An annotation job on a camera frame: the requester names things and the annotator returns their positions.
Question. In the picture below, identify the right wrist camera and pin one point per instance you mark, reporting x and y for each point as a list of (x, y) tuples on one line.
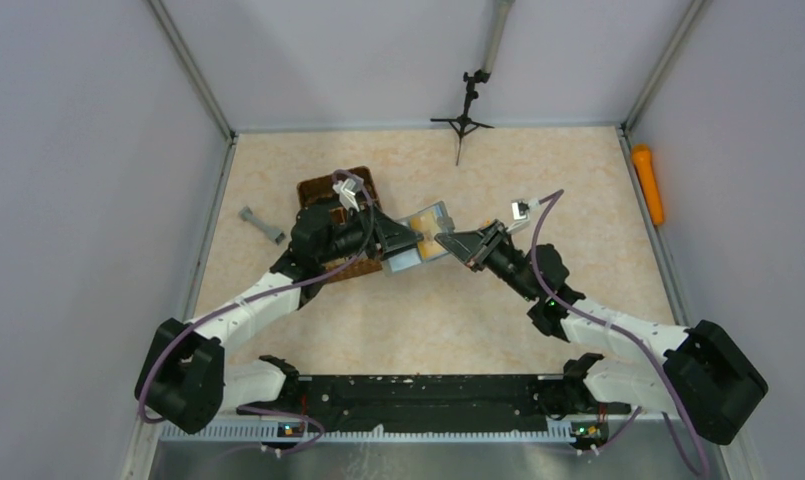
[(522, 210)]

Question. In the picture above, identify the brown wicker basket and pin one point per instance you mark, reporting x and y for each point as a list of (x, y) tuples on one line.
[(319, 191)]

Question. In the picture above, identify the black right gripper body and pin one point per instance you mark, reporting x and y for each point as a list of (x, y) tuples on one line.
[(486, 245)]

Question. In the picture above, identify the gold credit card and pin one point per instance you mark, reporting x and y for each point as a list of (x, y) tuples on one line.
[(428, 225)]

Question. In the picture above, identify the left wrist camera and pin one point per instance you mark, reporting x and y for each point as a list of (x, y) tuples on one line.
[(347, 189)]

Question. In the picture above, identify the black camera tripod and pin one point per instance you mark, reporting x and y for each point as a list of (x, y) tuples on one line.
[(463, 124)]

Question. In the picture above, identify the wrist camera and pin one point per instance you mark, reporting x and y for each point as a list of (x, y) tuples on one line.
[(347, 189), (522, 210)]

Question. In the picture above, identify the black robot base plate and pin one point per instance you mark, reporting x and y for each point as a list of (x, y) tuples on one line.
[(548, 395)]

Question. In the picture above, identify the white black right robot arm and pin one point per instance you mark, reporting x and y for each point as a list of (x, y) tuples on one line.
[(666, 368)]

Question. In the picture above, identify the grey dumbbell-shaped plastic part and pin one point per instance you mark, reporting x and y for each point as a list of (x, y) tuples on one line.
[(272, 233)]

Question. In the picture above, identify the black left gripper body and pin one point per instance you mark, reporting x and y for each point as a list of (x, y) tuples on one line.
[(381, 235)]

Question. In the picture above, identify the orange flashlight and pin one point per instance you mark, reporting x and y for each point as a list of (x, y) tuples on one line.
[(642, 160)]

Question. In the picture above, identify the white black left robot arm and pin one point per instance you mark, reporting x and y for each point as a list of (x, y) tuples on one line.
[(190, 373)]

